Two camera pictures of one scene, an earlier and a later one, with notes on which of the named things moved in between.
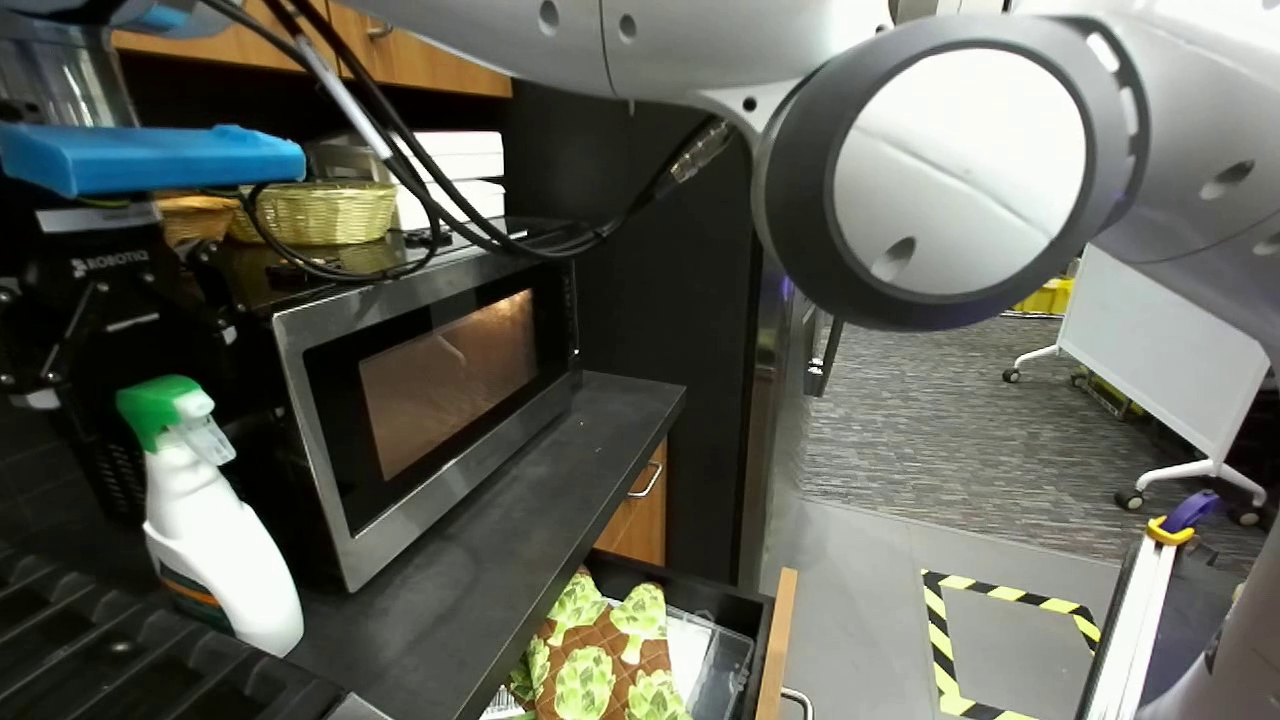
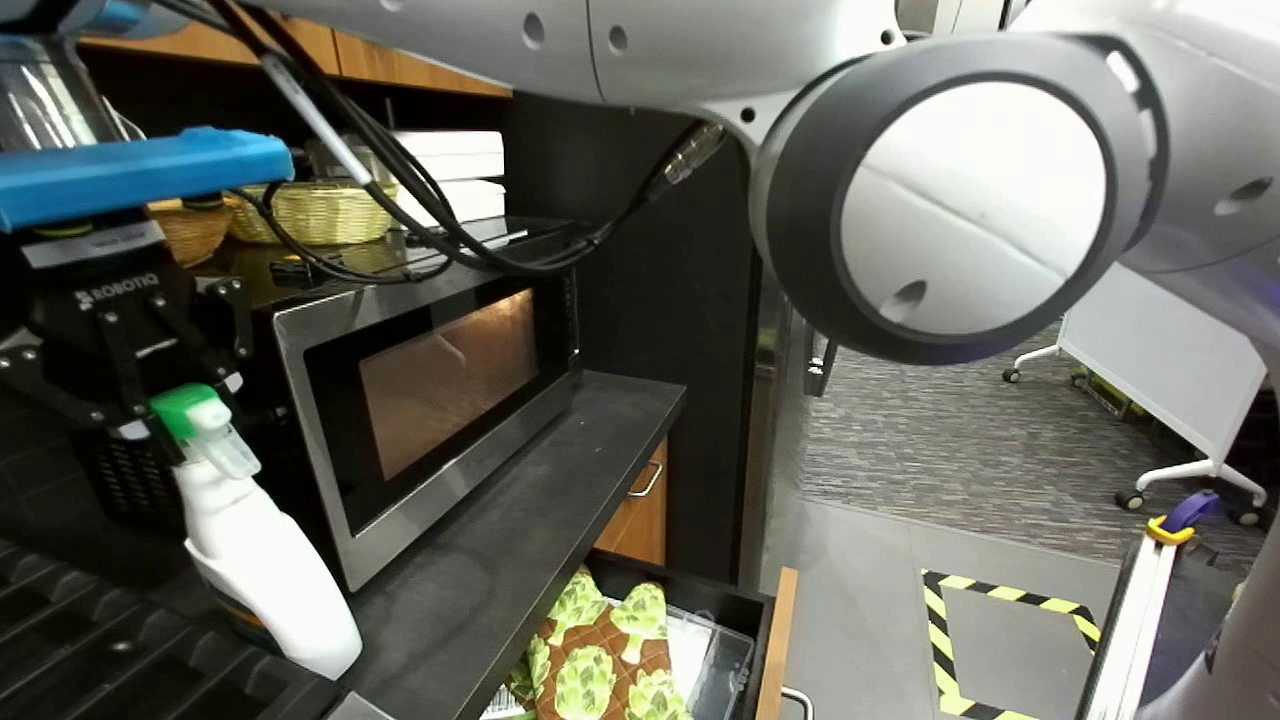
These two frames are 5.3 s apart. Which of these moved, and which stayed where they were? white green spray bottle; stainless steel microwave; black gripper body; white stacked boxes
Moved: white green spray bottle
Stayed: stainless steel microwave; white stacked boxes; black gripper body
